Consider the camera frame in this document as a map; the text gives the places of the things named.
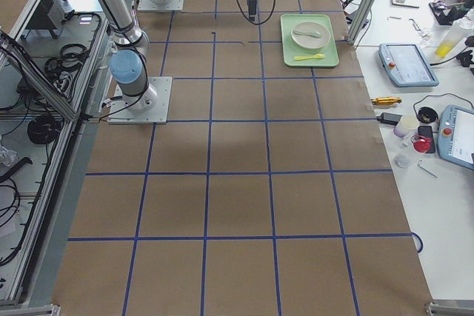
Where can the yellow liquid bottle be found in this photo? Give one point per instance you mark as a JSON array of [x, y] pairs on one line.
[[459, 30]]

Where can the white paper cup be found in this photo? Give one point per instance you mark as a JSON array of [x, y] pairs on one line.
[[405, 125]]

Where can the yellow handled tool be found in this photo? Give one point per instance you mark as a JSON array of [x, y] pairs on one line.
[[386, 101]]

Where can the blue teach pendant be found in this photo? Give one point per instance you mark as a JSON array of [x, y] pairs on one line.
[[455, 136], [406, 65]]

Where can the light green tray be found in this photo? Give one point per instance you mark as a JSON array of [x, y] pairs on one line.
[[291, 49]]

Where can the black power brick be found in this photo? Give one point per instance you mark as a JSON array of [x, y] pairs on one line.
[[389, 118]]

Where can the smartphone on desk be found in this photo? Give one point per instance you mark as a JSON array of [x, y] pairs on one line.
[[427, 132]]

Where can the red round object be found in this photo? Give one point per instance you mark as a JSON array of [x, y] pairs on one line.
[[423, 144]]

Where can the aluminium frame post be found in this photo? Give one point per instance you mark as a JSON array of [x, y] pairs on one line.
[[364, 1]]

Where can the yellow plastic fork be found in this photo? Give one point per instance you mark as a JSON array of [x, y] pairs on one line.
[[316, 56]]

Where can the pale green spoon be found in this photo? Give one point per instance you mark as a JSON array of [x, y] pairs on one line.
[[313, 34]]

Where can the white round plate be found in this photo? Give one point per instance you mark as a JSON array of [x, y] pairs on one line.
[[311, 43]]

